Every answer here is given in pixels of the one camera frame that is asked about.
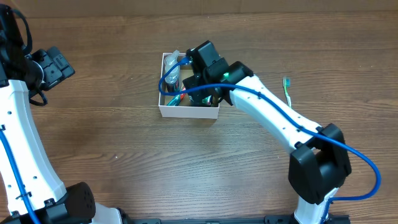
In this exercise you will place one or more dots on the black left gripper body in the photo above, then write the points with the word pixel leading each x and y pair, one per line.
pixel 55 68

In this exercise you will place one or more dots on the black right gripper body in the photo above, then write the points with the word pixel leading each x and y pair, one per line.
pixel 193 81

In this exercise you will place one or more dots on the green Dettol soap packet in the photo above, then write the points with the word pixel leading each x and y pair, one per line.
pixel 208 101

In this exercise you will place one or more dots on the clear spray bottle dark liquid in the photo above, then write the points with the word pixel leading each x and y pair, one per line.
pixel 172 80

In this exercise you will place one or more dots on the green Colgate toothpaste tube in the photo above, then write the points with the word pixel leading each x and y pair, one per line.
pixel 176 100

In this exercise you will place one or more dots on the green white toothbrush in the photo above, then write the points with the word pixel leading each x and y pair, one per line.
pixel 286 86

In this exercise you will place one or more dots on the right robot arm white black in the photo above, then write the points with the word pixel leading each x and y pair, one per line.
pixel 318 165

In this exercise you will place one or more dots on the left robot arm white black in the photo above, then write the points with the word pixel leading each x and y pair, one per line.
pixel 35 193

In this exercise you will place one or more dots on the open white cardboard box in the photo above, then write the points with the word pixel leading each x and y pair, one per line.
pixel 185 109

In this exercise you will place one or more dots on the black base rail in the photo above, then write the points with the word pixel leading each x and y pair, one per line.
pixel 214 220

